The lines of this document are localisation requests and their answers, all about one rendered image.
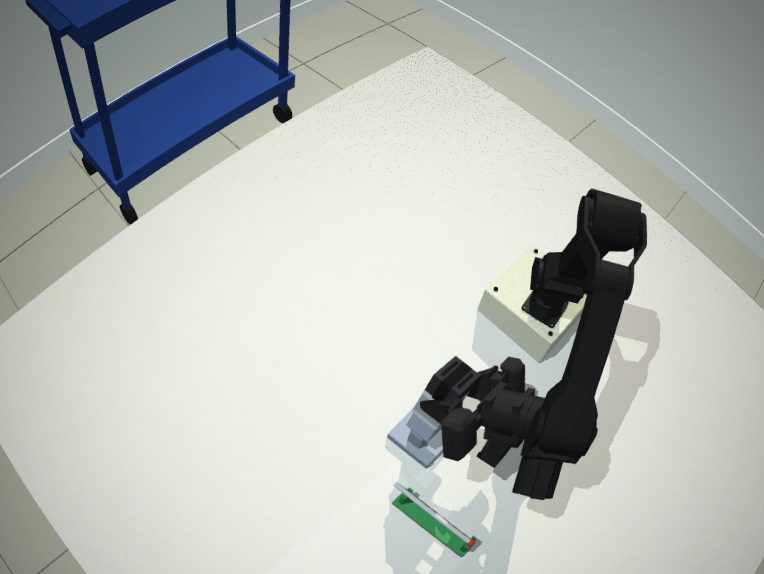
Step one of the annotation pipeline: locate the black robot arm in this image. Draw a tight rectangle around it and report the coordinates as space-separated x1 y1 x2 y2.
477 188 647 500

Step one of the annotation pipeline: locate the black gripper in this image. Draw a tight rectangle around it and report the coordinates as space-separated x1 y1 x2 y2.
420 356 539 462

